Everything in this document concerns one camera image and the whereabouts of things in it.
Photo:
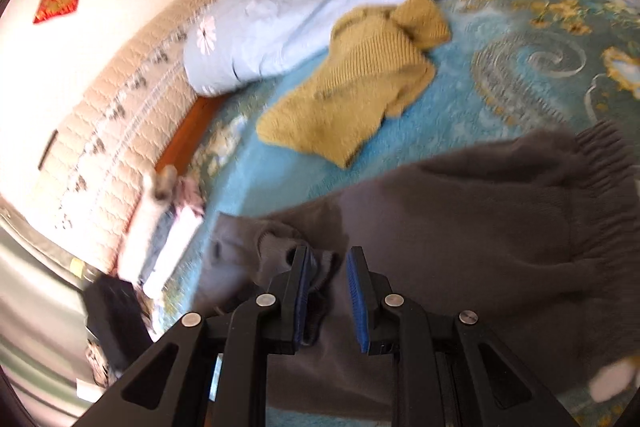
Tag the red diamond wall decoration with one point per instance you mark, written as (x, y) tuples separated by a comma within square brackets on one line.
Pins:
[(59, 0)]

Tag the teal patterned bed blanket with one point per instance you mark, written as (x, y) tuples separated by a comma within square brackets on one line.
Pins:
[(500, 72)]

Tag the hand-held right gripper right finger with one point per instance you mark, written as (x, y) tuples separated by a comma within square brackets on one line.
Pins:
[(358, 307)]

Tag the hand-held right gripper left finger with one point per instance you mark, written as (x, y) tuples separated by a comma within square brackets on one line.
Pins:
[(302, 302)]

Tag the light blue floral quilt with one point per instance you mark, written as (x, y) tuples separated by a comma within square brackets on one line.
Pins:
[(320, 2)]

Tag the grey knit sweater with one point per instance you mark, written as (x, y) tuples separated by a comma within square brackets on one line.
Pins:
[(450, 227)]

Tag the mustard yellow knit sweater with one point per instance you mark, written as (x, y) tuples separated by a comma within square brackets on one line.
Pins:
[(360, 77)]

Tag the wooden bed frame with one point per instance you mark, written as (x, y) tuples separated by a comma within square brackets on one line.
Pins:
[(187, 132)]

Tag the beige quilted headboard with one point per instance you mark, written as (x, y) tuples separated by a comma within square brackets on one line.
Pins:
[(125, 107)]

